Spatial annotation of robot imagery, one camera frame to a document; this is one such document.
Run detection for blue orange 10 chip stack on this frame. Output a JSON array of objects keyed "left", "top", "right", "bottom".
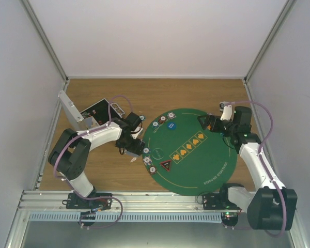
[{"left": 167, "top": 112, "right": 176, "bottom": 119}]

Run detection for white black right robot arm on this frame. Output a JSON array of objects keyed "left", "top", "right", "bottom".
[{"left": 197, "top": 102, "right": 298, "bottom": 236}]

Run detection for clear round dealer button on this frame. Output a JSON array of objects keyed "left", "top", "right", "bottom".
[{"left": 151, "top": 148, "right": 164, "bottom": 160}]

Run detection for black red triangular all-in button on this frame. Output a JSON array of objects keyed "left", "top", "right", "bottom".
[{"left": 160, "top": 160, "right": 172, "bottom": 172}]

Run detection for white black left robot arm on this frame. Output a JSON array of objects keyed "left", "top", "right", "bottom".
[{"left": 48, "top": 112, "right": 145, "bottom": 209}]

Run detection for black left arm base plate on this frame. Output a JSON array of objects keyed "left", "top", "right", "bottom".
[{"left": 62, "top": 193, "right": 112, "bottom": 211}]

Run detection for round green poker mat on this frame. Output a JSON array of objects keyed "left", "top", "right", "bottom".
[{"left": 142, "top": 108, "right": 237, "bottom": 196}]

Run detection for grey slotted cable duct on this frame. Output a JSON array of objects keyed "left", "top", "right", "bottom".
[{"left": 29, "top": 211, "right": 222, "bottom": 223}]

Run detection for blue small blind button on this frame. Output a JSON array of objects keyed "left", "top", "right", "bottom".
[{"left": 167, "top": 121, "right": 177, "bottom": 131}]

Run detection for blue 50 chips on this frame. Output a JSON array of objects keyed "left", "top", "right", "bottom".
[
  {"left": 151, "top": 121, "right": 159, "bottom": 129},
  {"left": 143, "top": 147, "right": 151, "bottom": 154}
]

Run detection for red 100 chip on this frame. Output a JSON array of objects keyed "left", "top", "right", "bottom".
[
  {"left": 148, "top": 166, "right": 157, "bottom": 175},
  {"left": 159, "top": 115, "right": 166, "bottom": 124}
]

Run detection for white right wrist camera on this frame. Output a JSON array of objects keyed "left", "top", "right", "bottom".
[{"left": 220, "top": 101, "right": 233, "bottom": 121}]

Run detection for silver aluminium poker case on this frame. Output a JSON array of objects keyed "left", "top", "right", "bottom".
[{"left": 57, "top": 90, "right": 126, "bottom": 130}]

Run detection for blue playing card deck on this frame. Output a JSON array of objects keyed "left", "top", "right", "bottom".
[{"left": 125, "top": 151, "right": 140, "bottom": 158}]

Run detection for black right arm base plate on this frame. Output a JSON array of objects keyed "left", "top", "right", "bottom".
[{"left": 202, "top": 193, "right": 239, "bottom": 210}]

